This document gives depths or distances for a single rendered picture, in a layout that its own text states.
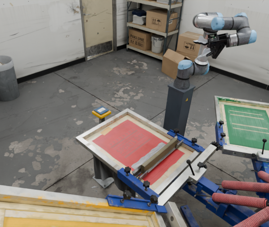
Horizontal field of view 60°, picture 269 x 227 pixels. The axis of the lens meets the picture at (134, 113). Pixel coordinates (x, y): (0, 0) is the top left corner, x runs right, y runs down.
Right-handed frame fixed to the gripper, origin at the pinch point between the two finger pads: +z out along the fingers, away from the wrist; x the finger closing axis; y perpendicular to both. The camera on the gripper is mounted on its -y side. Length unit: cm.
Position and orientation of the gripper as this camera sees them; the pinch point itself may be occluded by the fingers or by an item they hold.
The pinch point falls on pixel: (194, 50)
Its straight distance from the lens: 156.3
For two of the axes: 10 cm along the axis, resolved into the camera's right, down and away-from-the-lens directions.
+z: -9.7, 1.4, 1.9
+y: -2.4, -5.4, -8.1
